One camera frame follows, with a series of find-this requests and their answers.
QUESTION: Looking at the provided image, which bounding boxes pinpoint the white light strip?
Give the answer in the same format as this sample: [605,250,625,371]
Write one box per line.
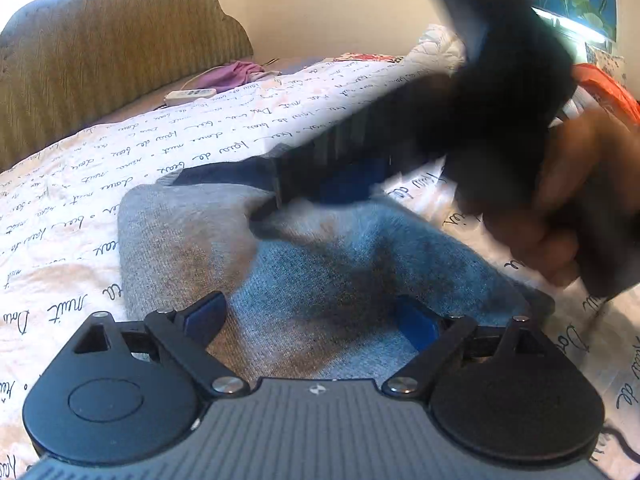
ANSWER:
[530,5,617,45]

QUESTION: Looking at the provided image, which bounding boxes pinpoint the grey knit sweater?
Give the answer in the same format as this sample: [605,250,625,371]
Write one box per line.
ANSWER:
[118,182,557,383]

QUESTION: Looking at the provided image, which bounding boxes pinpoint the white remote control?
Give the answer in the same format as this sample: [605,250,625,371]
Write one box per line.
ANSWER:
[164,87,218,107]

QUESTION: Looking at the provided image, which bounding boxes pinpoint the purple cloth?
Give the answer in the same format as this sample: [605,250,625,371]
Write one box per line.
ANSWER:
[197,61,267,92]

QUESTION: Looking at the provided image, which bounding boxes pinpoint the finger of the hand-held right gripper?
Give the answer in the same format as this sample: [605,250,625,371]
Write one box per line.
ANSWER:
[271,76,453,202]
[300,157,401,207]

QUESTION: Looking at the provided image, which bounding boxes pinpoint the white quilted duvet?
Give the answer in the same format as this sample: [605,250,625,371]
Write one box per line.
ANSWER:
[402,24,472,80]

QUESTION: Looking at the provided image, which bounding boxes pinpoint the white script-printed blanket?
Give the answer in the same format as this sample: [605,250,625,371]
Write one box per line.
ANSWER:
[0,22,640,480]

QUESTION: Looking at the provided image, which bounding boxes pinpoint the person's right hand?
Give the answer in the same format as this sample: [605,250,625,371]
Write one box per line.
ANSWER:
[480,109,640,292]

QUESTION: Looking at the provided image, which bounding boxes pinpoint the olive upholstered headboard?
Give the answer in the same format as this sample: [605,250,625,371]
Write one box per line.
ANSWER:
[0,0,255,173]

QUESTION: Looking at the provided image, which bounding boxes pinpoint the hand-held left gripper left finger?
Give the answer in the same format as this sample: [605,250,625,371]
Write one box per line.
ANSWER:
[70,290,251,401]

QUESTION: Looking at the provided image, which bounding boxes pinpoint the dark navy garment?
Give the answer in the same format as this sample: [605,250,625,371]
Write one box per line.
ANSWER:
[164,156,282,222]

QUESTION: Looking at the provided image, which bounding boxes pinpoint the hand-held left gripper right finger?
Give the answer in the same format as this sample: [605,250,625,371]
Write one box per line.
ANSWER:
[381,296,557,401]

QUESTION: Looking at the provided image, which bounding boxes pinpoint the floral patterned cushion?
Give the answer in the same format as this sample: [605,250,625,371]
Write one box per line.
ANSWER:
[584,42,627,84]

